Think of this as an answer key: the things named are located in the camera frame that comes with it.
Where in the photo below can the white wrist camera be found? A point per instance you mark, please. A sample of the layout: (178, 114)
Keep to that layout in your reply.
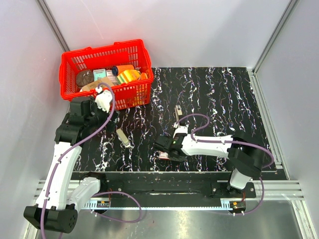
(103, 99)
(180, 129)

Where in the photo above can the red plastic shopping basket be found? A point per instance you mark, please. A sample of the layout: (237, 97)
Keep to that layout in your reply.
(120, 53)

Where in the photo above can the orange cylinder can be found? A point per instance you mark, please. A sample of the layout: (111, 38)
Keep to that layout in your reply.
(118, 69)

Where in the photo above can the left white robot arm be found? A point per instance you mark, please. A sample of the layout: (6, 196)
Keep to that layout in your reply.
(55, 209)

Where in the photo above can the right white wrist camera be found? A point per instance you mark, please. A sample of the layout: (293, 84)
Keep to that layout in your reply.
(180, 129)

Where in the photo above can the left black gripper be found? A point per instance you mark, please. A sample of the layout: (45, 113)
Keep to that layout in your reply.
(110, 124)

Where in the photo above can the teal white box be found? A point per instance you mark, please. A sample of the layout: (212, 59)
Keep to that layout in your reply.
(99, 74)

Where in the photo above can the black marble pattern mat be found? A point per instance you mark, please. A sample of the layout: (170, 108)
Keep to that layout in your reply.
(219, 98)

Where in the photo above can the white staple box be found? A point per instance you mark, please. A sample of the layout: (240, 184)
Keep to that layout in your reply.
(163, 155)

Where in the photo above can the brown cardboard box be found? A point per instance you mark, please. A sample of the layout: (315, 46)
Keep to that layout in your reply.
(95, 84)

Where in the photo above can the yellow green box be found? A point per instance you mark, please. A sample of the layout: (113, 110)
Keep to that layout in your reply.
(128, 76)

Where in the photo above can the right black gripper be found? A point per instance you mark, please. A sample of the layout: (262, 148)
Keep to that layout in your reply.
(179, 159)

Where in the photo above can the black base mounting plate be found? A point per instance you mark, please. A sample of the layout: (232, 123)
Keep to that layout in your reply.
(199, 183)

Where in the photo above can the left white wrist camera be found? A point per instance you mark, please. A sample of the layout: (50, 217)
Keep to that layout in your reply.
(103, 99)

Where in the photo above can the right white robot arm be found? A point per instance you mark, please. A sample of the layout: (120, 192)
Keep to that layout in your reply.
(246, 158)

